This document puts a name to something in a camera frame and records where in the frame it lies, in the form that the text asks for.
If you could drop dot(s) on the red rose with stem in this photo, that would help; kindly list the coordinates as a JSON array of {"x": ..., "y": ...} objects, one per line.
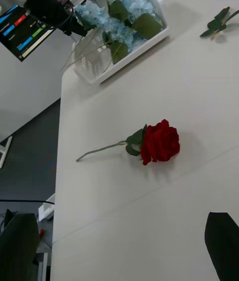
[{"x": 159, "y": 141}]

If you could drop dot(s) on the loose green leaf twig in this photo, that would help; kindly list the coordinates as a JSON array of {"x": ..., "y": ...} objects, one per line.
[{"x": 216, "y": 24}]

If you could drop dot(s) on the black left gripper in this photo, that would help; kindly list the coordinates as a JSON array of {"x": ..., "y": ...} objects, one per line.
[{"x": 72, "y": 25}]

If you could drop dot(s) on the small white box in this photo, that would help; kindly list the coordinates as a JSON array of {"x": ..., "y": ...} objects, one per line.
[{"x": 46, "y": 207}]

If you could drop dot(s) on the shallow white box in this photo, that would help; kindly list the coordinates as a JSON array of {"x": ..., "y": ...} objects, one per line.
[{"x": 149, "y": 45}]

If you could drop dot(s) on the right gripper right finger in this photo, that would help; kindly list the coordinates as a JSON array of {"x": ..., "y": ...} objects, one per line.
[{"x": 224, "y": 243}]

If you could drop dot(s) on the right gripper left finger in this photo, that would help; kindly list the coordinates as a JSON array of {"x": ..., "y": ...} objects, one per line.
[{"x": 17, "y": 248}]

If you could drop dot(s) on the large screen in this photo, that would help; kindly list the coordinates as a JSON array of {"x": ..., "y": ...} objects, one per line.
[{"x": 25, "y": 37}]

